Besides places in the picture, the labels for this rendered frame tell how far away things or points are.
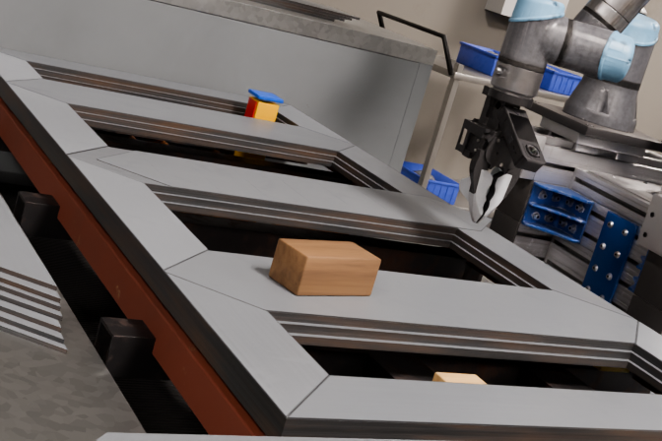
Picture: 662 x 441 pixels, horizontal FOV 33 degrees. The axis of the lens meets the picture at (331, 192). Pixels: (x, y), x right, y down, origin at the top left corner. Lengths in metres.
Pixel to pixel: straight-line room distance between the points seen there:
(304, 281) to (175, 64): 1.33
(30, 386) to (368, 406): 0.34
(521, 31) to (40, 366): 0.91
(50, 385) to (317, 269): 0.34
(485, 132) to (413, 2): 3.92
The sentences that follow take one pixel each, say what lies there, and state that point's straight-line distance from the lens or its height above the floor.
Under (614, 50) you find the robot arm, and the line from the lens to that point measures 1.76.
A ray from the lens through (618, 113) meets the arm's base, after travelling 2.32.
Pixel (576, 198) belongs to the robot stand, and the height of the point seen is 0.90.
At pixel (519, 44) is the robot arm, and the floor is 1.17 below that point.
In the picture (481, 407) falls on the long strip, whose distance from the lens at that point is 1.16.
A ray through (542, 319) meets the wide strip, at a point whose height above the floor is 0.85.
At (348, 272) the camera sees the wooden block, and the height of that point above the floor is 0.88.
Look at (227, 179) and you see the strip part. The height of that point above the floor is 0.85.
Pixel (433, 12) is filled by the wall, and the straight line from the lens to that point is 5.72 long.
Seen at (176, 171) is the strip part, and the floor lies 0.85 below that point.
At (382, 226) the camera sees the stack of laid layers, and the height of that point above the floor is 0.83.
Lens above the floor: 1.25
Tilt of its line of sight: 13 degrees down
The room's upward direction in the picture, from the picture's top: 16 degrees clockwise
